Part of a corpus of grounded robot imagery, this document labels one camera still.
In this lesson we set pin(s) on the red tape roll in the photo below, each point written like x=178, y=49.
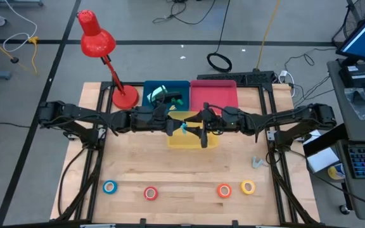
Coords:
x=145, y=193

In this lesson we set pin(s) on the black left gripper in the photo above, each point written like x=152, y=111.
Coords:
x=147, y=122

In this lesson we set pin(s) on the grey side desk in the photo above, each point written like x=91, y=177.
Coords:
x=341, y=104

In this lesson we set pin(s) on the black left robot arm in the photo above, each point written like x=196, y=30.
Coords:
x=74, y=111

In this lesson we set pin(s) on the white power adapter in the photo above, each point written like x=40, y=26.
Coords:
x=283, y=75

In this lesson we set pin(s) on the orange tape roll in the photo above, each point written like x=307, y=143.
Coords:
x=219, y=190

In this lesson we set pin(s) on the black aluminium table frame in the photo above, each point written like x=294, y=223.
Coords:
x=106, y=85

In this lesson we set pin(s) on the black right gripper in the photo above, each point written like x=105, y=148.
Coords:
x=223, y=122

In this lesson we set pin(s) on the white cardboard box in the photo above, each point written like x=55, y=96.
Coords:
x=322, y=160

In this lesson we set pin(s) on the black flat electronics box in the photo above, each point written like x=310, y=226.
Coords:
x=220, y=78

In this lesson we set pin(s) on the yellow tape roll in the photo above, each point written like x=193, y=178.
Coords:
x=242, y=187

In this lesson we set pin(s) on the blue plastic bin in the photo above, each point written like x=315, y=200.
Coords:
x=182, y=87

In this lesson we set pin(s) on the clear plastic bag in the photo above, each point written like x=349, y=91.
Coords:
x=360, y=104

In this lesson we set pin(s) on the black mini computer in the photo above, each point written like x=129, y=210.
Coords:
x=356, y=76

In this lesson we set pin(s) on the green staple remover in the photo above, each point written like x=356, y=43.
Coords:
x=180, y=102
x=173, y=100

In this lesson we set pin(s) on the blue tape roll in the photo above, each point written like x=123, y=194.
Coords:
x=105, y=187

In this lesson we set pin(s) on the grey staple remover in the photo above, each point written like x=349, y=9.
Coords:
x=256, y=163

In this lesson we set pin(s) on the yellow translucent plastic bin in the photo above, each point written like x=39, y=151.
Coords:
x=182, y=142

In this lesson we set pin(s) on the pink plastic bin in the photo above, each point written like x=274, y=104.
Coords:
x=214, y=95

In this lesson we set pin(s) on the black stapler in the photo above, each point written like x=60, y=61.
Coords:
x=171, y=96

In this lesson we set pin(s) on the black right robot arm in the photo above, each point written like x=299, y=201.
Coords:
x=296, y=115

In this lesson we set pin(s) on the mint green stapler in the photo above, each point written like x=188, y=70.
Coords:
x=157, y=92

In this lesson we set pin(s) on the red desk lamp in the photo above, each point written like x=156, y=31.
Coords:
x=97, y=41

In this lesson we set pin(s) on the black tall electronics box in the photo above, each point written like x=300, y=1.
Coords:
x=260, y=77

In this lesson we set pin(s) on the yellow staple remover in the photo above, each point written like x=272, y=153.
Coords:
x=172, y=108

